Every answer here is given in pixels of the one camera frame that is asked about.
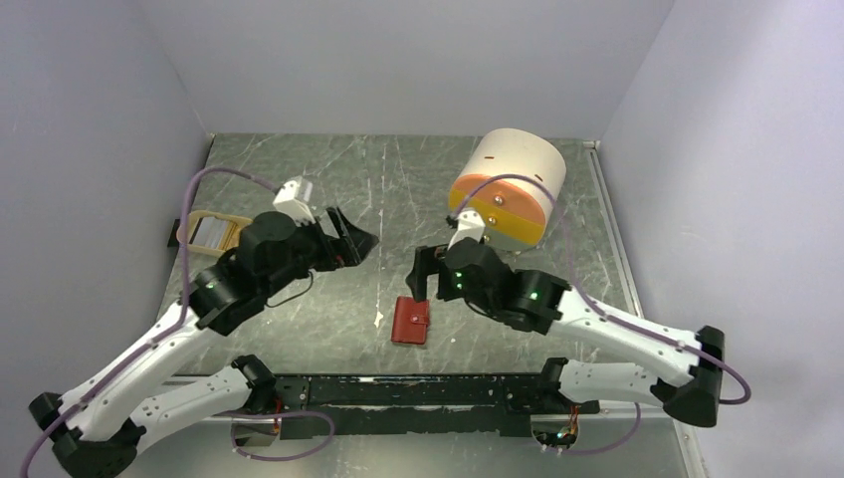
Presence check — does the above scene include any cream cylindrical drawer box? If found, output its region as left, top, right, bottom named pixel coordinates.
left=448, top=127, right=566, bottom=252

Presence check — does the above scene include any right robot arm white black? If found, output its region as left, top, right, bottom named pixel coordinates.
left=405, top=239, right=726, bottom=428

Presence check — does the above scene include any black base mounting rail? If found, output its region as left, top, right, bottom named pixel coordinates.
left=240, top=372, right=600, bottom=439

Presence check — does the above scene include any red leather card holder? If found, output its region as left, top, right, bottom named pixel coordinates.
left=390, top=296, right=430, bottom=346

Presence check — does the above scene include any black card beside tray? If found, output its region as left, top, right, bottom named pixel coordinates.
left=166, top=218, right=181, bottom=249

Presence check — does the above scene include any stack of credit cards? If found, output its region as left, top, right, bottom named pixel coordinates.
left=189, top=216, right=239, bottom=251

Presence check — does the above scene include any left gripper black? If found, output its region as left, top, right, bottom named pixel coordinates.
left=262, top=204, right=379, bottom=298

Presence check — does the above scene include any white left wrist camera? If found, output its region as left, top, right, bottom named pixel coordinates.
left=273, top=176, right=316, bottom=226

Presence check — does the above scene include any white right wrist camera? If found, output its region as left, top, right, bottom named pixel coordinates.
left=447, top=207, right=488, bottom=249

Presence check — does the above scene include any gold metal card tray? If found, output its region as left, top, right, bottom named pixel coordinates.
left=168, top=210, right=253, bottom=257

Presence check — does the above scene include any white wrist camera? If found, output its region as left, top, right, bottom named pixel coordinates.
left=273, top=176, right=316, bottom=226
left=447, top=207, right=488, bottom=249

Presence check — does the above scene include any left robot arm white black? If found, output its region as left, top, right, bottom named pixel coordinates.
left=29, top=207, right=378, bottom=477

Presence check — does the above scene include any aluminium frame rail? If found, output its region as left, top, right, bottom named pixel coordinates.
left=133, top=367, right=664, bottom=419

